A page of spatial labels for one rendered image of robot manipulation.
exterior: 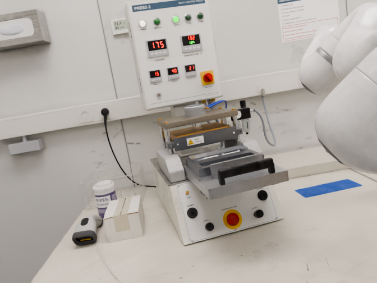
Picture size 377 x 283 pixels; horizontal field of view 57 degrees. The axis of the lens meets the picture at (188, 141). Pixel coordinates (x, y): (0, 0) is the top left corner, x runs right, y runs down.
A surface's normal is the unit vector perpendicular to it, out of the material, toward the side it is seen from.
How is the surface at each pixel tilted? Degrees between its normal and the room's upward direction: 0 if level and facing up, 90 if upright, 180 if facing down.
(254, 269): 0
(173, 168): 41
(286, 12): 90
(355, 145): 103
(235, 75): 90
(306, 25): 90
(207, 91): 90
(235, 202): 65
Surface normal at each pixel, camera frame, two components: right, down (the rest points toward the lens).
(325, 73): -0.32, 0.33
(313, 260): -0.17, -0.97
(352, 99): -0.75, -0.26
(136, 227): 0.14, 0.16
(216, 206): 0.14, -0.29
